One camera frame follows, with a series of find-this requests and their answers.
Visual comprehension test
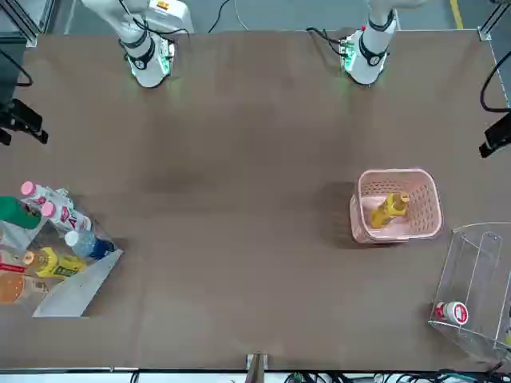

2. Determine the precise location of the pink perforated plastic basket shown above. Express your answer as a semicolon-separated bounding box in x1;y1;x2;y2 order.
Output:
349;168;443;244

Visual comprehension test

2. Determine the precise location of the black floor cable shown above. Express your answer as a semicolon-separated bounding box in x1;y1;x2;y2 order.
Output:
207;0;232;33

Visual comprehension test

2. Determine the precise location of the black base cable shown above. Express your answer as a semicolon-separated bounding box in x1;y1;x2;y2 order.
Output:
306;26;348;55

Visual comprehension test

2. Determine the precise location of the white bottle pink cap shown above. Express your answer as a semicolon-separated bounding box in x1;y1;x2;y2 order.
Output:
20;180;71;211
41;201;93;233

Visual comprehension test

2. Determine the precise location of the aluminium camera bracket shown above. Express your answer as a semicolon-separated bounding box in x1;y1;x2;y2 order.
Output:
246;352;270;383

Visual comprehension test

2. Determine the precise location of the white control box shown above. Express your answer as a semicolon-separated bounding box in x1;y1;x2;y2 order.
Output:
147;0;196;34

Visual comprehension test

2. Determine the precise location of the white floor cable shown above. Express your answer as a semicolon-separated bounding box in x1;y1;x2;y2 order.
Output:
233;0;249;31

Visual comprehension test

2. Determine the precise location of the yellow tea bottle orange cap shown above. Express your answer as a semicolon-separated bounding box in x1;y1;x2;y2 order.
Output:
370;191;411;231
22;247;88;279

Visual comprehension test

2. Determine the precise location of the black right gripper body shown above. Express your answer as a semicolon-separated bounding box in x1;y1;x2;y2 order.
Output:
0;100;19;129

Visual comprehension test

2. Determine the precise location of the clear acrylic stepped drinks tray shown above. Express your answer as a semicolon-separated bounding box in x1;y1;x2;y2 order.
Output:
0;186;125;319

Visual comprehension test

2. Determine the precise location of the green plastic bottle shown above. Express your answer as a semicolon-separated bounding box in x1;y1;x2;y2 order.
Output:
0;195;43;231

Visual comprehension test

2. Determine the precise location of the aluminium frame corner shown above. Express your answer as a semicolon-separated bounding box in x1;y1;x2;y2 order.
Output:
0;0;57;48
477;0;511;43

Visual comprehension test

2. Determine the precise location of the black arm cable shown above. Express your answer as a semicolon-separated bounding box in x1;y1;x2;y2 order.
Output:
0;49;33;88
480;51;511;113

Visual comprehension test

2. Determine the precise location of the clear acrylic divider shelf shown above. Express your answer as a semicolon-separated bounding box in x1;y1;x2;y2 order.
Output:
427;222;511;362

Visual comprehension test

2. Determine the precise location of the blue drink bottle white cap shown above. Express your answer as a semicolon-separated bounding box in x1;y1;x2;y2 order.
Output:
63;230;116;260

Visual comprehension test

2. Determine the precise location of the small red white bottle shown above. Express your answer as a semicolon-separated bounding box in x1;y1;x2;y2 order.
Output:
434;301;469;325

